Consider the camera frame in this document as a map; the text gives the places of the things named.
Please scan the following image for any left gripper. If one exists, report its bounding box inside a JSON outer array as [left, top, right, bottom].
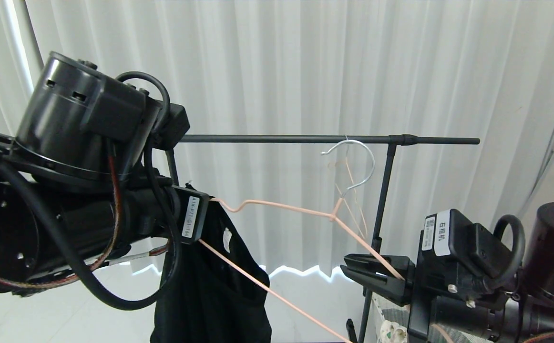
[[0, 179, 210, 293]]

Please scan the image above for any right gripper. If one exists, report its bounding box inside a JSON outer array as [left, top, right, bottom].
[[340, 229, 554, 343]]

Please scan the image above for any pink clothes hanger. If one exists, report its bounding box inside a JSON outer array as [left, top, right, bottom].
[[328, 137, 369, 239], [198, 140, 454, 343]]

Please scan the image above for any black garment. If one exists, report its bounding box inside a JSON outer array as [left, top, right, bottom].
[[151, 183, 273, 343]]

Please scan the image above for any white laundry basket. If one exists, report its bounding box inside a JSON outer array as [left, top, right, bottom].
[[371, 292, 497, 343]]

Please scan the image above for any black clothes rack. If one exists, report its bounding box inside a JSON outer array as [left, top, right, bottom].
[[165, 135, 480, 343]]

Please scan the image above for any cream printed garment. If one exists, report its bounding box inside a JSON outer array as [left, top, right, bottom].
[[381, 320, 409, 343]]

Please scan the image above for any white curtain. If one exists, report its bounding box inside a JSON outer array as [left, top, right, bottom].
[[0, 0, 554, 279]]

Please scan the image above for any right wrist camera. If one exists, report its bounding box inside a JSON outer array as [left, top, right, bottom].
[[420, 209, 509, 298]]

